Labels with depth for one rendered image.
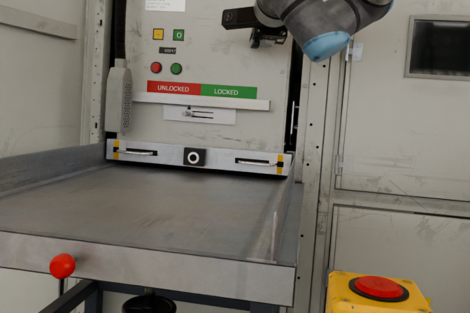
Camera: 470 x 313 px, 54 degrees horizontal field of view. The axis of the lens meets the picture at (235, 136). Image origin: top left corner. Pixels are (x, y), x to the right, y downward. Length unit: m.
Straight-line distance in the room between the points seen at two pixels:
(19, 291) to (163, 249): 1.02
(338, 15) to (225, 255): 0.54
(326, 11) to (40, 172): 0.71
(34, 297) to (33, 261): 0.87
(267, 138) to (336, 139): 0.19
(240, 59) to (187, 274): 0.77
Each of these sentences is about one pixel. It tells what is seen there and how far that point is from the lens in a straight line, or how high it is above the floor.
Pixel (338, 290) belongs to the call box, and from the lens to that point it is 0.42.
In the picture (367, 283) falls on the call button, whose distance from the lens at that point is 0.43.
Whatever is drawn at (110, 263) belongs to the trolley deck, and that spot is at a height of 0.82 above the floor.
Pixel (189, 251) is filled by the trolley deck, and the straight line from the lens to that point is 0.65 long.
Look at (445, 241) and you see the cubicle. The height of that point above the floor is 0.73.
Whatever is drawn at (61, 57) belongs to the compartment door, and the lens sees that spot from 1.37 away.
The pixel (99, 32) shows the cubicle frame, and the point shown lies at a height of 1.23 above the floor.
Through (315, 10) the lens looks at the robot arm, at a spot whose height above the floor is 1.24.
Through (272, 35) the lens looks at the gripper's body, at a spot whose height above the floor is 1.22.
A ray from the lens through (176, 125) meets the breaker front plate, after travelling 1.33.
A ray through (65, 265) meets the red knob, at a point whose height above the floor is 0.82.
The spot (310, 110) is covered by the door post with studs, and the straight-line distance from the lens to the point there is 1.27.
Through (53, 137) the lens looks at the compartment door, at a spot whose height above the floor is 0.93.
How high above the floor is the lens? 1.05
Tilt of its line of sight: 4 degrees down
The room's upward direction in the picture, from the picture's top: 4 degrees clockwise
